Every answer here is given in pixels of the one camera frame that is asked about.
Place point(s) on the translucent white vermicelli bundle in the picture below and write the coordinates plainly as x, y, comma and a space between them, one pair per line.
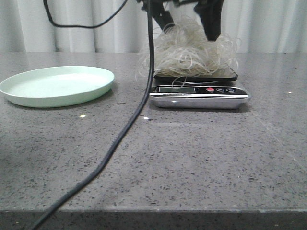
183, 54

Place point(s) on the light green round plate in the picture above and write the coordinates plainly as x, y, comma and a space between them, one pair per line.
57, 86

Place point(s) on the white pleated curtain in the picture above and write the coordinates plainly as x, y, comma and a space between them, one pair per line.
116, 26

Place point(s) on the black silver kitchen scale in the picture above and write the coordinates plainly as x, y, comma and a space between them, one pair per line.
220, 90

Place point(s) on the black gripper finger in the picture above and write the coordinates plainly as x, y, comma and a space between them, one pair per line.
209, 12
162, 17

